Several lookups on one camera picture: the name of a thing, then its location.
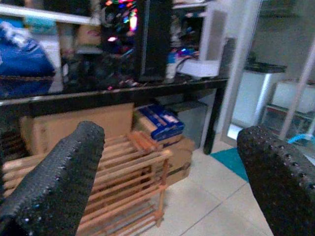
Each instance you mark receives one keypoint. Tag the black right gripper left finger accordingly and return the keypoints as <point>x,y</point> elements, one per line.
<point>56,186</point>

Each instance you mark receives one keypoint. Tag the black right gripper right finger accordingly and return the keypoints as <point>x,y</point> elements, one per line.
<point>283,186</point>

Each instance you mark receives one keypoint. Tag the teal floor mat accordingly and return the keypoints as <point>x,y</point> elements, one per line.
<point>229,159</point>

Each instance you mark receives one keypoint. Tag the large brown cardboard box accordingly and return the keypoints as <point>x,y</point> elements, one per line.
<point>73,123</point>

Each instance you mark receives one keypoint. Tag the wooden slatted rack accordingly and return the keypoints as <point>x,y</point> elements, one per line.
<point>128,172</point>

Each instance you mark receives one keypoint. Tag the white storage container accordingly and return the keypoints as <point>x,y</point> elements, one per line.
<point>288,96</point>

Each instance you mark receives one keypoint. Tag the white cabinet black top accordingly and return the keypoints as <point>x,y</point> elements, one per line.
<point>251,98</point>

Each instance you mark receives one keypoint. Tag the white slanted pole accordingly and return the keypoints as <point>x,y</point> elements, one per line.
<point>299,83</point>

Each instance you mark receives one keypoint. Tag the brown cardboard box blue print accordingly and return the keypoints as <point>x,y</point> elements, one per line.
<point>179,157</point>

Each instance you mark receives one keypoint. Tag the black desk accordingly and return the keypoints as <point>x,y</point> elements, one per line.
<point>123,94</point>

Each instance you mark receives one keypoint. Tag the blue printed box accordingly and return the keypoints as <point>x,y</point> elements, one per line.
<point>162,125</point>

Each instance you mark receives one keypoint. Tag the blue bag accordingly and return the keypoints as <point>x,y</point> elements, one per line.
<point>22,64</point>

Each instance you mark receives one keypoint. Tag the flat white box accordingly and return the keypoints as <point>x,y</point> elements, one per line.
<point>199,68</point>

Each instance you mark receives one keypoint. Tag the small brown cardboard box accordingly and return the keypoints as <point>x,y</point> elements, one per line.
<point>88,34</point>

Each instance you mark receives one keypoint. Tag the teal packet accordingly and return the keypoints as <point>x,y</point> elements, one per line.
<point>39,24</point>

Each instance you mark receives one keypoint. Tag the white bottle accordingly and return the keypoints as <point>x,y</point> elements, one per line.
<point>171,67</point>

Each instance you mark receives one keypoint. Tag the white shelf board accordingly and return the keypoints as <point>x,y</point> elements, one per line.
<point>49,16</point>

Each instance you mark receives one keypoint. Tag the white open shelf unit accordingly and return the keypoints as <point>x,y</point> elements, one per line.
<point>214,29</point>

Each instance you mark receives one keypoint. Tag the black computer tower coloured lights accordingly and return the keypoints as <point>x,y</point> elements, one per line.
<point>155,37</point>

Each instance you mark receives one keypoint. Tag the white door frame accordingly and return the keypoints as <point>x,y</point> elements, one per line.
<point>242,73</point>

